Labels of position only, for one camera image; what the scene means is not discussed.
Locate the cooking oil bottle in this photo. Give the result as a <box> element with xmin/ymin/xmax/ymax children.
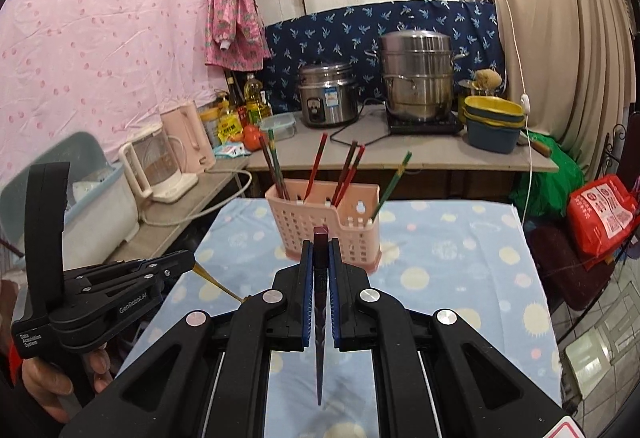
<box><xmin>243</xmin><ymin>74</ymin><xmax>266</xmax><ymax>127</ymax></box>

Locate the blue floral cloth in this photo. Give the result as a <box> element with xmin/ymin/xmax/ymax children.
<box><xmin>264</xmin><ymin>0</ymin><xmax>506</xmax><ymax>112</ymax></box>

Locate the pink perforated utensil basket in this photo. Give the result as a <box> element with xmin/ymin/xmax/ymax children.
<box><xmin>265</xmin><ymin>183</ymin><xmax>383</xmax><ymax>274</ymax></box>

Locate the green chopstick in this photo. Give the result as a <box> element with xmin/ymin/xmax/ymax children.
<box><xmin>268</xmin><ymin>128</ymin><xmax>291</xmax><ymax>200</ymax></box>
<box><xmin>371</xmin><ymin>151</ymin><xmax>413</xmax><ymax>222</ymax></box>

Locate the black metal rack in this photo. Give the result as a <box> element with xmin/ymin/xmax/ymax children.
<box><xmin>605</xmin><ymin>123</ymin><xmax>640</xmax><ymax>200</ymax></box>

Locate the green plastic bag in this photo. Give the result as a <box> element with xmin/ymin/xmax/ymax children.
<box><xmin>510</xmin><ymin>131</ymin><xmax>586</xmax><ymax>220</ymax></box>

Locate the steel steamer pot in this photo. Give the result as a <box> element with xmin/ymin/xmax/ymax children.
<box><xmin>377</xmin><ymin>31</ymin><xmax>469</xmax><ymax>122</ymax></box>

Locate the light blue plastic dish bin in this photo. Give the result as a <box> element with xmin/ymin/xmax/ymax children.
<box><xmin>0</xmin><ymin>132</ymin><xmax>140</xmax><ymax>260</ymax></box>

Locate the red printed bag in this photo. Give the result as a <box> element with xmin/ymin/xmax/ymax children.
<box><xmin>567</xmin><ymin>173</ymin><xmax>639</xmax><ymax>260</ymax></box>

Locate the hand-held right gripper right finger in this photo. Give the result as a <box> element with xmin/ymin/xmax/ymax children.
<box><xmin>326</xmin><ymin>237</ymin><xmax>572</xmax><ymax>438</ymax></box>

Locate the black power cord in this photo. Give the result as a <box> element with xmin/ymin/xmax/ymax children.
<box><xmin>330</xmin><ymin>98</ymin><xmax>392</xmax><ymax>147</ymax></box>

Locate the black induction cooktop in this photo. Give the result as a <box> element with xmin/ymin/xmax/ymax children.
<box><xmin>386</xmin><ymin>111</ymin><xmax>465</xmax><ymax>135</ymax></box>

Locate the gold flower handle spoon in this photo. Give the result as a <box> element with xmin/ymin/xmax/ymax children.
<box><xmin>192</xmin><ymin>263</ymin><xmax>251</xmax><ymax>304</ymax></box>

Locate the yellow seasoning packet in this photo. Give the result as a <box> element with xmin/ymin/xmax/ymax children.
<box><xmin>220</xmin><ymin>111</ymin><xmax>245</xmax><ymax>144</ymax></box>

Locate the yellow rimmed plastic basin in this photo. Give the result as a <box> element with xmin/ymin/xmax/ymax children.
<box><xmin>464</xmin><ymin>96</ymin><xmax>527</xmax><ymax>125</ymax></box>

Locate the grey kitchen counter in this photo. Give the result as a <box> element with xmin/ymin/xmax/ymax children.
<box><xmin>107</xmin><ymin>106</ymin><xmax>560</xmax><ymax>264</ymax></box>

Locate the wooden handle knife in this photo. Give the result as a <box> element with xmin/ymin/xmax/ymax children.
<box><xmin>520</xmin><ymin>131</ymin><xmax>552</xmax><ymax>157</ymax></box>

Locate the dark red chopstick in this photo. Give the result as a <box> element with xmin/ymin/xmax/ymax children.
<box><xmin>336</xmin><ymin>145</ymin><xmax>366</xmax><ymax>208</ymax></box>
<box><xmin>331</xmin><ymin>141</ymin><xmax>358</xmax><ymax>207</ymax></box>
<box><xmin>312</xmin><ymin>227</ymin><xmax>330</xmax><ymax>408</ymax></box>
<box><xmin>303</xmin><ymin>132</ymin><xmax>329</xmax><ymax>205</ymax></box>

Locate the clear food container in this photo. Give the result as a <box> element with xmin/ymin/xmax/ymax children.
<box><xmin>260</xmin><ymin>112</ymin><xmax>297</xmax><ymax>142</ymax></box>

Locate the pink floral garment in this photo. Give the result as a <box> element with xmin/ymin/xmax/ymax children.
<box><xmin>201</xmin><ymin>0</ymin><xmax>272</xmax><ymax>70</ymax></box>

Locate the maroon chair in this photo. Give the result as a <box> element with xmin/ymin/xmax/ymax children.
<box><xmin>530</xmin><ymin>218</ymin><xmax>617</xmax><ymax>315</ymax></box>

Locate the blue plastic basin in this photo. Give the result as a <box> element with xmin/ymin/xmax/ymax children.
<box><xmin>466</xmin><ymin>121</ymin><xmax>525</xmax><ymax>154</ymax></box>

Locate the small steel pot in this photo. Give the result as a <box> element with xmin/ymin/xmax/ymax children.
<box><xmin>457</xmin><ymin>78</ymin><xmax>503</xmax><ymax>112</ymax></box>

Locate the person's left hand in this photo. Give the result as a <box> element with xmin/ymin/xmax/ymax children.
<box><xmin>20</xmin><ymin>345</ymin><xmax>115</xmax><ymax>425</ymax></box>

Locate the steel rice cooker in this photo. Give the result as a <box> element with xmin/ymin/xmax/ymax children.
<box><xmin>297</xmin><ymin>62</ymin><xmax>360</xmax><ymax>128</ymax></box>

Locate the white kettle cable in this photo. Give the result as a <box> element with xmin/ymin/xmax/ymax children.
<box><xmin>140</xmin><ymin>168</ymin><xmax>254</xmax><ymax>225</ymax></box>

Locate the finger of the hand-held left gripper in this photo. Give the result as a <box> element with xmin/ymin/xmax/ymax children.
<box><xmin>82</xmin><ymin>263</ymin><xmax>196</xmax><ymax>313</ymax></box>
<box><xmin>62</xmin><ymin>250</ymin><xmax>196</xmax><ymax>287</ymax></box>

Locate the brown chopstick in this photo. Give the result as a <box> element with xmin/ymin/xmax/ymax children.
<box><xmin>258</xmin><ymin>134</ymin><xmax>287</xmax><ymax>200</ymax></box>

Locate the beige curtain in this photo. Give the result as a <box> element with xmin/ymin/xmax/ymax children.
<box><xmin>440</xmin><ymin>0</ymin><xmax>640</xmax><ymax>179</ymax></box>

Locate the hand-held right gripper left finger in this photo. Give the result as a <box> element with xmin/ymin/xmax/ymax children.
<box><xmin>59</xmin><ymin>239</ymin><xmax>316</xmax><ymax>438</ymax></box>

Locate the blue planet print tablecloth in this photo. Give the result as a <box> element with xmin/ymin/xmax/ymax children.
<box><xmin>112</xmin><ymin>198</ymin><xmax>563</xmax><ymax>438</ymax></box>

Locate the white cable with switch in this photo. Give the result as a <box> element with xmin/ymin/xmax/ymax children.
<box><xmin>492</xmin><ymin>0</ymin><xmax>534</xmax><ymax>221</ymax></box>

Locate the pink electric kettle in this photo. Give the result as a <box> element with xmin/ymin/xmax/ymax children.
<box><xmin>160</xmin><ymin>101</ymin><xmax>217</xmax><ymax>172</ymax></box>

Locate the white glass electric kettle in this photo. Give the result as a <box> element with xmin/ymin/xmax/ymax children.
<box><xmin>119</xmin><ymin>125</ymin><xmax>199</xmax><ymax>204</ymax></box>

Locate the pink dotted curtain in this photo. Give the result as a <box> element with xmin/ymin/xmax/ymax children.
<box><xmin>0</xmin><ymin>0</ymin><xmax>232</xmax><ymax>199</ymax></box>

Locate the blue white snack packet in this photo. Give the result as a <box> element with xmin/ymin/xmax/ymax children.
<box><xmin>212</xmin><ymin>143</ymin><xmax>251</xmax><ymax>160</ymax></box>

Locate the white yellow tin can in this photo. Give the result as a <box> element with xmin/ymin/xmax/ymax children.
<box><xmin>200</xmin><ymin>107</ymin><xmax>224</xmax><ymax>148</ymax></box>

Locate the loofah sponge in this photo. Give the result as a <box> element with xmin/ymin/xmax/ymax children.
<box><xmin>472</xmin><ymin>68</ymin><xmax>503</xmax><ymax>92</ymax></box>

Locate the white plastic stool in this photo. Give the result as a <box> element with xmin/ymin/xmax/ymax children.
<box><xmin>565</xmin><ymin>323</ymin><xmax>632</xmax><ymax>400</ymax></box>

